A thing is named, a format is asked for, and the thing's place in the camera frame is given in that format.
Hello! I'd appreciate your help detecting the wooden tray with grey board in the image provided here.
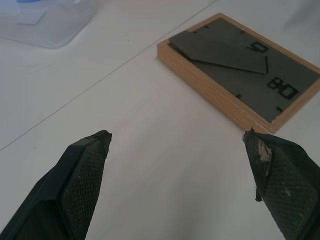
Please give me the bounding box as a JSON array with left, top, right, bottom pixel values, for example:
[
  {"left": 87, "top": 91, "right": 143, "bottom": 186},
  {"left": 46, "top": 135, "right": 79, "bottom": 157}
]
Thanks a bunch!
[{"left": 156, "top": 12, "right": 320, "bottom": 135}]

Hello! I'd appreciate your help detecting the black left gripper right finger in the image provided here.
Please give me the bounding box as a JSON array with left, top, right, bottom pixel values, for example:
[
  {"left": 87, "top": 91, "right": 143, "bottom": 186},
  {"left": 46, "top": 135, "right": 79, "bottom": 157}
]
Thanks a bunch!
[{"left": 243, "top": 128, "right": 320, "bottom": 240}]

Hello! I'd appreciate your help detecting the clear plastic storage box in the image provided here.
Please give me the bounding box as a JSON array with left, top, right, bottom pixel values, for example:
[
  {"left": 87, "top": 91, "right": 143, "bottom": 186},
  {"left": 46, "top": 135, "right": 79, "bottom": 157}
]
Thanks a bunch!
[{"left": 0, "top": 0, "right": 97, "bottom": 49}]

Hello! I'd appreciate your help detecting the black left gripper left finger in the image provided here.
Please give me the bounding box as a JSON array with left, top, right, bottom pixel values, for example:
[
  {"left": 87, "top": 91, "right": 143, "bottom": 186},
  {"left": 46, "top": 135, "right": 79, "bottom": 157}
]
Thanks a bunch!
[{"left": 0, "top": 129, "right": 113, "bottom": 240}]

